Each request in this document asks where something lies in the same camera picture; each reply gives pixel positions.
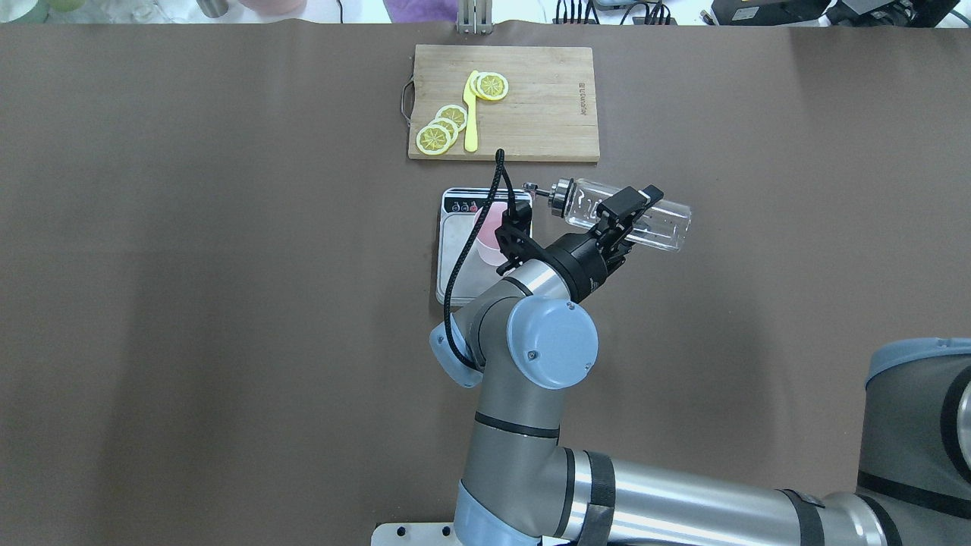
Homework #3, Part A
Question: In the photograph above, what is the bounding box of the lemon slice two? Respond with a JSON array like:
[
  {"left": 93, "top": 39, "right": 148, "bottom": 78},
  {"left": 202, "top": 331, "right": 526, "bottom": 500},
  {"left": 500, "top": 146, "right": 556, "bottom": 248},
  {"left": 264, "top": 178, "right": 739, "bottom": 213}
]
[{"left": 428, "top": 117, "right": 459, "bottom": 149}]

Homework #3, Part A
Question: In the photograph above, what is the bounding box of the aluminium frame post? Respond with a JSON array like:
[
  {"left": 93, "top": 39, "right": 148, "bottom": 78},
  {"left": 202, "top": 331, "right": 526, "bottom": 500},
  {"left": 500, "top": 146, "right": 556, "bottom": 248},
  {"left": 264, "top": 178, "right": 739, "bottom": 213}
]
[{"left": 455, "top": 0, "right": 495, "bottom": 35}]

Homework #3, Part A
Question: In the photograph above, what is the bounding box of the yellow plastic knife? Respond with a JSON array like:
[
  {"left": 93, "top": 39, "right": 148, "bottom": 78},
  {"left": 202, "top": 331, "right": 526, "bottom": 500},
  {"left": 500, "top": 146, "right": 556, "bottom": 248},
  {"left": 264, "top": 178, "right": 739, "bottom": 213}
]
[{"left": 464, "top": 70, "right": 479, "bottom": 153}]

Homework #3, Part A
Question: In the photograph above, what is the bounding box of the silver digital kitchen scale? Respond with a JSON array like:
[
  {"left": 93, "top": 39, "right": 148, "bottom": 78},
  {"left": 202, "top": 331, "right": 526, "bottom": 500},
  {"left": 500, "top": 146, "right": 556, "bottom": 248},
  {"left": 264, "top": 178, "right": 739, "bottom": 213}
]
[{"left": 435, "top": 187, "right": 535, "bottom": 307}]

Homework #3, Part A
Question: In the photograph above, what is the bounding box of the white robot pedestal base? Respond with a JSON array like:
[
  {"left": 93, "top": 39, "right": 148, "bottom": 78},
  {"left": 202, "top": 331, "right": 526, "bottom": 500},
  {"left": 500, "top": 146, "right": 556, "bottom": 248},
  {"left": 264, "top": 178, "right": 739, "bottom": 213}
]
[{"left": 370, "top": 522, "right": 462, "bottom": 546}]

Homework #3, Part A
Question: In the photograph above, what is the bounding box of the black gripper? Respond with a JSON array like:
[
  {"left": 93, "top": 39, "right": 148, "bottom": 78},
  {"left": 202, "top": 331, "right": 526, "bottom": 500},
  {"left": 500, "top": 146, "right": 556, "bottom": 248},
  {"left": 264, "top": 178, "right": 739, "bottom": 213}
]
[{"left": 495, "top": 184, "right": 665, "bottom": 302}]

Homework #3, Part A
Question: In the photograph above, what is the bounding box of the bamboo cutting board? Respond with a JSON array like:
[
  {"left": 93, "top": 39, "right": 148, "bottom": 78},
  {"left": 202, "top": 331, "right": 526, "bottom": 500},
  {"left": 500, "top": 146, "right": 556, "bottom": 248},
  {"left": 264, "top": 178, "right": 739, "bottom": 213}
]
[{"left": 408, "top": 44, "right": 601, "bottom": 163}]

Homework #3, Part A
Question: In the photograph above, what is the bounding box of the pink bowl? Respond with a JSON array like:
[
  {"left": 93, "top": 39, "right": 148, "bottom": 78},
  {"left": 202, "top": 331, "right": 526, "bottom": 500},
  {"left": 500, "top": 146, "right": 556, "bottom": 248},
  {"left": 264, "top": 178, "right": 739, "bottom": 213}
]
[{"left": 238, "top": 0, "right": 306, "bottom": 17}]

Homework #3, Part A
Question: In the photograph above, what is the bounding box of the pink plastic cup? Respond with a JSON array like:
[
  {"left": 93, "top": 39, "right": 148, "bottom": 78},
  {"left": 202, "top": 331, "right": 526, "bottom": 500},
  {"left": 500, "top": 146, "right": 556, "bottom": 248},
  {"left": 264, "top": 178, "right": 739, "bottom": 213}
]
[{"left": 473, "top": 201, "right": 507, "bottom": 267}]

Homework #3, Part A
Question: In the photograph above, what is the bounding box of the lemon slice near blade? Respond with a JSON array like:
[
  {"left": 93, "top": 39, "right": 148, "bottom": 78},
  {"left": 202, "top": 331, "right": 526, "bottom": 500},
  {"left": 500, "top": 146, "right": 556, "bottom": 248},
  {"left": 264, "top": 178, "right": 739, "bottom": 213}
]
[{"left": 470, "top": 71, "right": 510, "bottom": 102}]

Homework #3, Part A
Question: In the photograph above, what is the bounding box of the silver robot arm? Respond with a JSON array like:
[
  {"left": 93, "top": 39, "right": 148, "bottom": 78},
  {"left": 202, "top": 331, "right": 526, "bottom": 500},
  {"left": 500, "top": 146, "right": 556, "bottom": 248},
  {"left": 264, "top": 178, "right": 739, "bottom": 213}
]
[{"left": 430, "top": 196, "right": 969, "bottom": 545}]

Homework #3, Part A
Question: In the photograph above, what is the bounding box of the purple cloth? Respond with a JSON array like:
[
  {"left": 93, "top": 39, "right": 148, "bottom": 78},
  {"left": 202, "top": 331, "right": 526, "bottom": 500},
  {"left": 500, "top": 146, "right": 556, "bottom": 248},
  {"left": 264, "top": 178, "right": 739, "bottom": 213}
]
[{"left": 384, "top": 0, "right": 458, "bottom": 24}]

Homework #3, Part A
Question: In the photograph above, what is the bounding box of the clear glass sauce bottle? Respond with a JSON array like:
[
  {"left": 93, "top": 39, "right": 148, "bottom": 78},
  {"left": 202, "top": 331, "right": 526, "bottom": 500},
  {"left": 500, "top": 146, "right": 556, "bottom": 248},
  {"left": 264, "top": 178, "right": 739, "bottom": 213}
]
[{"left": 523, "top": 177, "right": 693, "bottom": 253}]

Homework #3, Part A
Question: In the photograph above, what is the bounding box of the lemon slice three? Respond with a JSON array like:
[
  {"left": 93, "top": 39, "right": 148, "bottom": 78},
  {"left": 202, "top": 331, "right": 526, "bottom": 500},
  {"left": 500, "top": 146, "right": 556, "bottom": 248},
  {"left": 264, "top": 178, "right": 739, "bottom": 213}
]
[{"left": 415, "top": 125, "right": 450, "bottom": 156}]

